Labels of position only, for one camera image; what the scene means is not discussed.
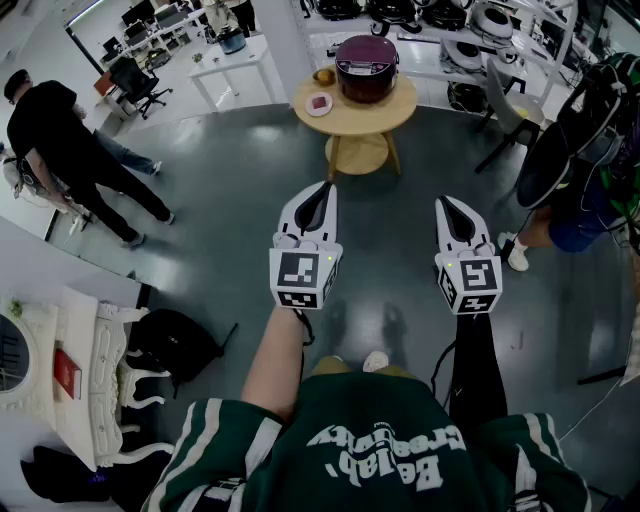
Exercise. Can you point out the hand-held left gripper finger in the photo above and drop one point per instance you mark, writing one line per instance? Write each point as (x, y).
(331, 220)
(290, 215)

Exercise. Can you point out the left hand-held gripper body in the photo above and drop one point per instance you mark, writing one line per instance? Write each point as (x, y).
(297, 272)

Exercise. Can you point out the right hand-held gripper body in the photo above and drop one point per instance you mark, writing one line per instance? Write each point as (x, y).
(477, 277)

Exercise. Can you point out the black office chair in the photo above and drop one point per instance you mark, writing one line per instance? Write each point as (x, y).
(130, 80)

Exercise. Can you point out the black backpack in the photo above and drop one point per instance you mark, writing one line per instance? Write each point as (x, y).
(170, 345)

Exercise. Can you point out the purple rice cooker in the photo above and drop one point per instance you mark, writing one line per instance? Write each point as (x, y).
(365, 70)

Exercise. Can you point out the red book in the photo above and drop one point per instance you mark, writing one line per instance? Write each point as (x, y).
(67, 372)

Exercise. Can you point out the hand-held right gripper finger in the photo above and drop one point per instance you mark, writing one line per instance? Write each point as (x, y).
(442, 230)
(479, 227)

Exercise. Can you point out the black bag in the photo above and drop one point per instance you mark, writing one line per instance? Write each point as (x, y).
(65, 475)

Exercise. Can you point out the round wooden side table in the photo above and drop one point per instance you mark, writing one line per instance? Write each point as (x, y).
(360, 120)

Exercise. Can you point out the person's right forearm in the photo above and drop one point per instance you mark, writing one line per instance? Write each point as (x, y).
(477, 370)

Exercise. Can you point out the white ornate dresser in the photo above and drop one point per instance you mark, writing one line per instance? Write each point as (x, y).
(107, 350)

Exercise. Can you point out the pale frying pan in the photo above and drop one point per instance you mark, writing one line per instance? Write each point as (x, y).
(527, 112)

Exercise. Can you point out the person's white shoe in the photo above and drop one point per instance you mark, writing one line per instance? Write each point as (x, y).
(375, 361)

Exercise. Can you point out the white desks with monitors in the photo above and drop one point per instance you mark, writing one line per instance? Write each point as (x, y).
(150, 30)

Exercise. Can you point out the small potted plant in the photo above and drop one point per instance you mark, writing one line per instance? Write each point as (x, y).
(198, 57)

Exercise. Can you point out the white rectangular table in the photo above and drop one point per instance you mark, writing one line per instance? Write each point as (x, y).
(235, 62)

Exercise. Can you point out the grey chair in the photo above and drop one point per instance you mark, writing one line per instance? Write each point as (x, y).
(502, 100)

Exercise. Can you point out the white metal shelf rack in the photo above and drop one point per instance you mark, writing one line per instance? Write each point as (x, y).
(430, 55)

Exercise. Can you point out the black floor stand bar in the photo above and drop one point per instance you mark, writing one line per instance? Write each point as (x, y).
(602, 375)

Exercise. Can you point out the person's left forearm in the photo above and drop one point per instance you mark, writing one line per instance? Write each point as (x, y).
(272, 360)

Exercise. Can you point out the black equipment box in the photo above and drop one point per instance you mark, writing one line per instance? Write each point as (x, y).
(465, 97)

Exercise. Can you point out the person's khaki shorts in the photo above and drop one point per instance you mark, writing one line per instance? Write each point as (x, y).
(327, 366)

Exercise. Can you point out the oval white framed mirror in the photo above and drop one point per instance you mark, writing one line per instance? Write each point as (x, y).
(12, 350)

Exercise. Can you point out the rack of black and white helmets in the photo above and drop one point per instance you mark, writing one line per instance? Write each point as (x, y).
(492, 20)

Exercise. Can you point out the person's green printed shirt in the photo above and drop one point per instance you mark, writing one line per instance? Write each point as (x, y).
(370, 450)

